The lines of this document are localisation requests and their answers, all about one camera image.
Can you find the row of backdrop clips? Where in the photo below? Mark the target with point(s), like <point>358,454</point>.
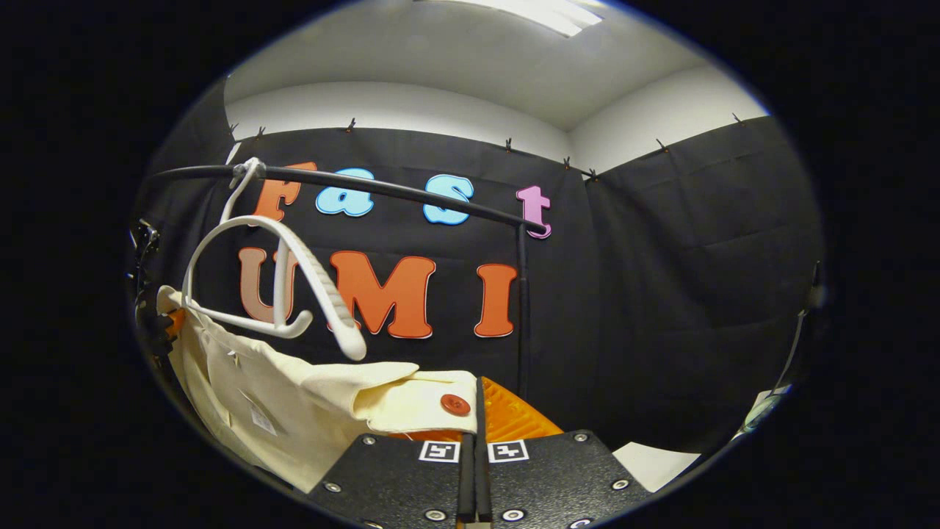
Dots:
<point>351,125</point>

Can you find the black backdrop cloth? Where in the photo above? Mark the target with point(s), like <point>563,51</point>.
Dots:
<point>661,294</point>

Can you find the white sheet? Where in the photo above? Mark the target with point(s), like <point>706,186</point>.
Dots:
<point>653,463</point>

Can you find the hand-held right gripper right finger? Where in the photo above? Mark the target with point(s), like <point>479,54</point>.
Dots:
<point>558,477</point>

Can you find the white ribbed clothes hanger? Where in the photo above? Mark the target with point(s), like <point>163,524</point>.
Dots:
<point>323,294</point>

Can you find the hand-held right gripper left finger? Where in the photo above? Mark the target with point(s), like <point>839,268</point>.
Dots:
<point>396,477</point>

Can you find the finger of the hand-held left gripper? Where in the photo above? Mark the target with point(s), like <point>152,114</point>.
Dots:
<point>175,323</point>

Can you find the cream button-up shirt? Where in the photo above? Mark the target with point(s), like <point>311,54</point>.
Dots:
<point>294,411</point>

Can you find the black clothes rack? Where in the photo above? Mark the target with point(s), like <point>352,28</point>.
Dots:
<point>411,196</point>

